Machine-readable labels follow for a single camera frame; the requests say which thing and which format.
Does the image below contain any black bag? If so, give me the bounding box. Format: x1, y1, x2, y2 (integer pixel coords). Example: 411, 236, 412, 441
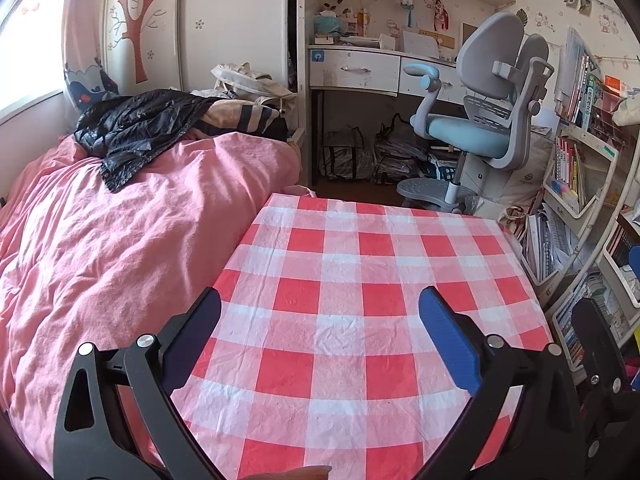
260, 107, 290, 142

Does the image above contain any white wardrobe with tree decal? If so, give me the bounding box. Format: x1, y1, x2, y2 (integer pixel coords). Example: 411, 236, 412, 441
102, 0, 301, 103

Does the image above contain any light blue round container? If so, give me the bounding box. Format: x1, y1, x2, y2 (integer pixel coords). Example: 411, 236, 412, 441
314, 12, 343, 36

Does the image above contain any beige striped cloth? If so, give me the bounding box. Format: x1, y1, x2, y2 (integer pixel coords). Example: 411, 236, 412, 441
192, 99, 281, 136

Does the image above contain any pink blanket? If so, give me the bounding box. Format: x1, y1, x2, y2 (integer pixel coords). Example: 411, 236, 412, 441
0, 130, 303, 466

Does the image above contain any canvas bag with red handles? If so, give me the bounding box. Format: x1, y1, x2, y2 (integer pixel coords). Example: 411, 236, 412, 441
495, 205, 531, 233

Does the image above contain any row of upright books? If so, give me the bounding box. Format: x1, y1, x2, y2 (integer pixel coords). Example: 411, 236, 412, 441
555, 135, 588, 211

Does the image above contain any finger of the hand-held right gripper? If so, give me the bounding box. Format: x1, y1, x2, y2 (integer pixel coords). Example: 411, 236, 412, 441
571, 299, 628, 411

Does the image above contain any white tote bag tree print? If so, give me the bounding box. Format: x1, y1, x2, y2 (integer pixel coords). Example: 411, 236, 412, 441
500, 135, 558, 211

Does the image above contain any grey blue office chair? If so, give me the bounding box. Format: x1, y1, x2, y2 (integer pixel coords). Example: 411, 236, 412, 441
396, 11, 556, 213

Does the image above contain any black shiny jacket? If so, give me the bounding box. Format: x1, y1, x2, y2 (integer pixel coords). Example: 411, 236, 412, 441
74, 89, 216, 193

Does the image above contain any person's left hand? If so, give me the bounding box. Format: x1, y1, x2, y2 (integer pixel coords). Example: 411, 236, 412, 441
245, 465, 332, 480

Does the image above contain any small white drawer cabinet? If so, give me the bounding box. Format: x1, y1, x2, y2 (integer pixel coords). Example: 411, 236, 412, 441
460, 157, 501, 198

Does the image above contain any pink whale print curtain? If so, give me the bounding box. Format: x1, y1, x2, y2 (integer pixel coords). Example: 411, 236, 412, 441
62, 0, 121, 111

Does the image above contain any row of colourful thin books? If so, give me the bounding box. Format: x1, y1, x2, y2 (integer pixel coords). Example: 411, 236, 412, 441
555, 270, 626, 366

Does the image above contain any white bookshelf rack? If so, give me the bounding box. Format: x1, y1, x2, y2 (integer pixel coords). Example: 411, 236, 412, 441
517, 27, 640, 376

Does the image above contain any group of tall books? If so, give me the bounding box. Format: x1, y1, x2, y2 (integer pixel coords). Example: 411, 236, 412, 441
555, 27, 606, 131

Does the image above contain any red white checkered tablecloth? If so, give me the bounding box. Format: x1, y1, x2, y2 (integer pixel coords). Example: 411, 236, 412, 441
115, 192, 553, 480

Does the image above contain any white desk with drawers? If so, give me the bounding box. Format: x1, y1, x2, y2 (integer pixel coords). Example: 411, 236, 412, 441
306, 42, 473, 188

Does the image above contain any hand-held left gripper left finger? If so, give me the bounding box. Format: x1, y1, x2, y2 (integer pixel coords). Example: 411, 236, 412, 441
52, 287, 222, 480

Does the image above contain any clear black-trimmed storage bag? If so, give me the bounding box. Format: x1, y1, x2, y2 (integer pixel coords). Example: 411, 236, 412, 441
322, 130, 373, 181
372, 120, 431, 186

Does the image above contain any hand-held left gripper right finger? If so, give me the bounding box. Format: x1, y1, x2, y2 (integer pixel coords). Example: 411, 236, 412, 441
417, 285, 586, 480

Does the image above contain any beige canvas bag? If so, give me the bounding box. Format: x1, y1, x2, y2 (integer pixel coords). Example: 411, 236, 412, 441
210, 62, 298, 108

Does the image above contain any white box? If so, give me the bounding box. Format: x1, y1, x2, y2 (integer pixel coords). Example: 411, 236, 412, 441
402, 30, 441, 58

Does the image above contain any stack of white workbooks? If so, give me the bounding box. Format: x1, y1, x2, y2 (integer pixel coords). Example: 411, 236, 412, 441
520, 205, 576, 281

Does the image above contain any window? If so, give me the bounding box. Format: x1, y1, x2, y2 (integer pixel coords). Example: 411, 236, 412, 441
0, 0, 66, 116

